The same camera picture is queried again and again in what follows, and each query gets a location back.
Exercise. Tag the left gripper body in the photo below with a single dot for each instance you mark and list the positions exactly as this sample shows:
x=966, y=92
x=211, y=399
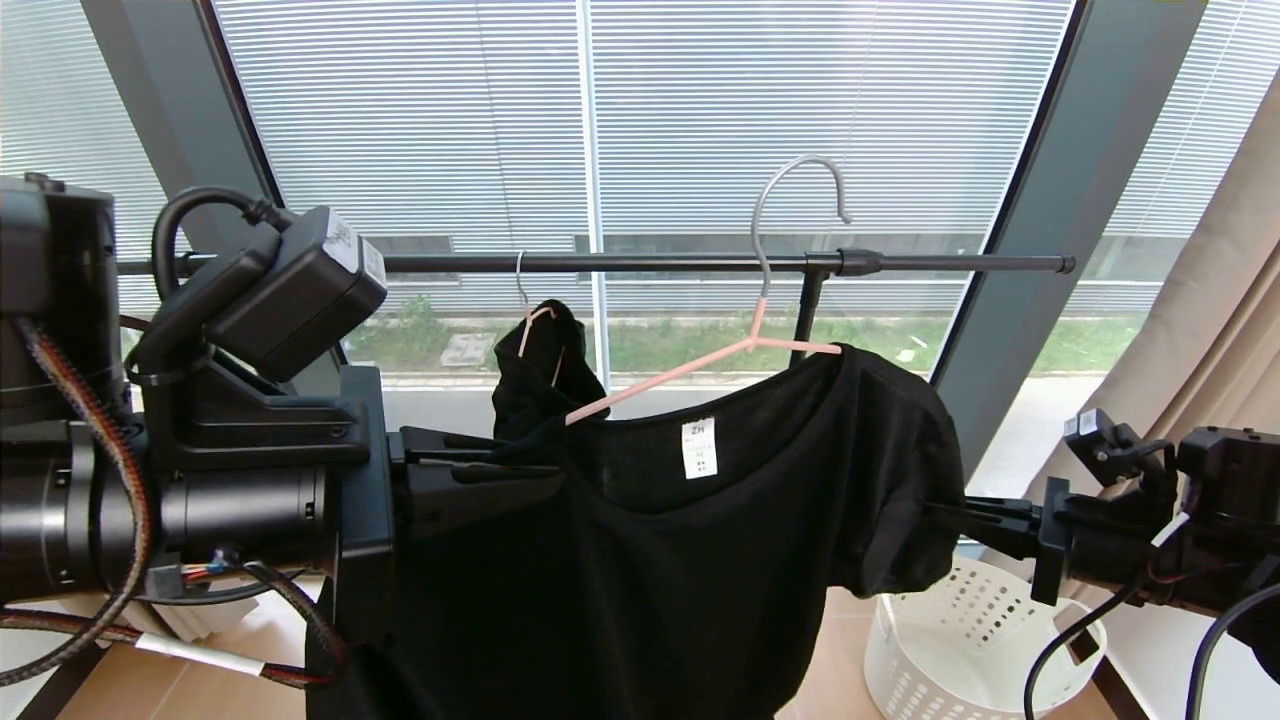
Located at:
x=365, y=500

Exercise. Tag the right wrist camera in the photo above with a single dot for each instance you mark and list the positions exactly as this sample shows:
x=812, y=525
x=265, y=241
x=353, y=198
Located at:
x=1095, y=435

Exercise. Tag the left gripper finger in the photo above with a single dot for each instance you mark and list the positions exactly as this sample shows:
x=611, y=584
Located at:
x=450, y=492
x=440, y=448

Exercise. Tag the window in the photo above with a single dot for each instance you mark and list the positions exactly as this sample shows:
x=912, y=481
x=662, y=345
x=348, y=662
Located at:
x=700, y=100

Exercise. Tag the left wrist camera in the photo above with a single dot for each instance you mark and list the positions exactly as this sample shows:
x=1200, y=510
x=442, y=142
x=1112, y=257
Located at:
x=290, y=290

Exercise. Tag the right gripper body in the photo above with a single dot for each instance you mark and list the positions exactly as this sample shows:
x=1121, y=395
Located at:
x=1110, y=550

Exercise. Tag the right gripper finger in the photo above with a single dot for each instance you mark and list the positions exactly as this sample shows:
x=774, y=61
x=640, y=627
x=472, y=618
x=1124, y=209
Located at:
x=1020, y=545
x=1015, y=515

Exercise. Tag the black clothes rack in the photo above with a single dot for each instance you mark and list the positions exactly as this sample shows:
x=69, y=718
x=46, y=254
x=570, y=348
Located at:
x=650, y=263

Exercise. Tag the white laundry basket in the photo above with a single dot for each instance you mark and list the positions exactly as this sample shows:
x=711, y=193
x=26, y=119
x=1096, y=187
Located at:
x=950, y=660

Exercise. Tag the pink clothes hanger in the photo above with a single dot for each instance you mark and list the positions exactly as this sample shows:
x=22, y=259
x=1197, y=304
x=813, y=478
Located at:
x=523, y=330
x=680, y=368

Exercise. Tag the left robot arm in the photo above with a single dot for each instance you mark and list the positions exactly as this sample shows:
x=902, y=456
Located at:
x=50, y=300

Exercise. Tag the black garment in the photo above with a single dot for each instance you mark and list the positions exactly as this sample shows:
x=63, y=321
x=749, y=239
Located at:
x=545, y=400

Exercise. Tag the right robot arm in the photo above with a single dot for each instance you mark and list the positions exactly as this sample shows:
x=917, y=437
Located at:
x=1230, y=470

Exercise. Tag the black short-sleeved shirt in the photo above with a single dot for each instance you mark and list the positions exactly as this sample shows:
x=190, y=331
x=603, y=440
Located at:
x=650, y=580

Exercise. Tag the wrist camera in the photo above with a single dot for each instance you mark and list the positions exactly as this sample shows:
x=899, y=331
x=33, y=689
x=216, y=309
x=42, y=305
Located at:
x=290, y=290
x=1095, y=435

